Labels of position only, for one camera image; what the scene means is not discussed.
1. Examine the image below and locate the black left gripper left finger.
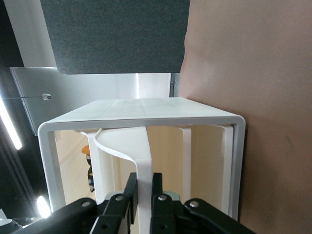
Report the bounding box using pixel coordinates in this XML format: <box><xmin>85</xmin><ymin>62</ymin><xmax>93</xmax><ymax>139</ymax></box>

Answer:
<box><xmin>89</xmin><ymin>172</ymin><xmax>139</xmax><ymax>234</ymax></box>

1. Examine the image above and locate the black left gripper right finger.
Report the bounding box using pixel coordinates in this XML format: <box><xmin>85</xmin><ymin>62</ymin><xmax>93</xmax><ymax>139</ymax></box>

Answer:
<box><xmin>149</xmin><ymin>172</ymin><xmax>182</xmax><ymax>234</ymax></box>

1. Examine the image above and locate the dark grey felt panel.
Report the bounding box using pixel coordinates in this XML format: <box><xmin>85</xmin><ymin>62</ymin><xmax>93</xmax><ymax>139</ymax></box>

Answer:
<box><xmin>40</xmin><ymin>0</ymin><xmax>191</xmax><ymax>75</ymax></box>

